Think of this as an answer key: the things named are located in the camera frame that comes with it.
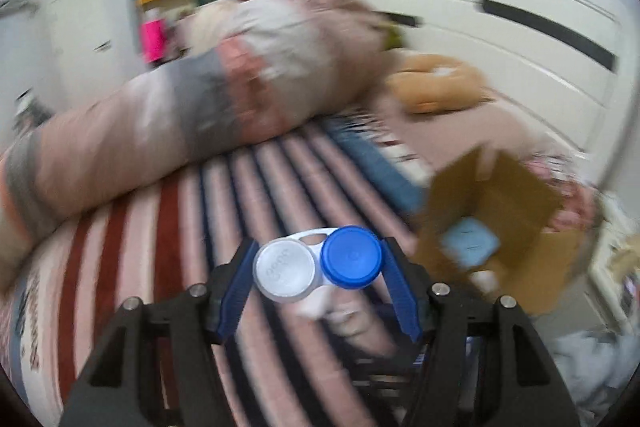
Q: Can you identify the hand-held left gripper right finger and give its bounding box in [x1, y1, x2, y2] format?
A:
[381, 237, 583, 427]

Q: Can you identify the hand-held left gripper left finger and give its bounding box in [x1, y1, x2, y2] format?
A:
[59, 237, 261, 427]

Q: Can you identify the white and blue contact lens case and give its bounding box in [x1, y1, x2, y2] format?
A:
[252, 225, 384, 305]

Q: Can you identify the brown cardboard box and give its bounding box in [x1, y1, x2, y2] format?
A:
[414, 146, 583, 314]

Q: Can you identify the striped printed blanket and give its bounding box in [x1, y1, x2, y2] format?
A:
[0, 116, 436, 427]

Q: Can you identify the light blue packet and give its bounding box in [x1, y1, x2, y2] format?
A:
[442, 217, 501, 267]

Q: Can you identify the rolled pink grey quilt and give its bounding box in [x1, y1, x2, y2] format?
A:
[0, 0, 401, 293]

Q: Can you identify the light blue crumpled cloth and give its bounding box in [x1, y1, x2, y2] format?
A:
[547, 329, 633, 425]

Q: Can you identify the brown plush toy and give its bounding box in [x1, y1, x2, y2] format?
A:
[386, 53, 493, 114]

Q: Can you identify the pink bag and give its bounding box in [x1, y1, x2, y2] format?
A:
[141, 19, 166, 64]

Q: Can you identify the white wardrobe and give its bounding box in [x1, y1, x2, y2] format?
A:
[350, 0, 640, 152]

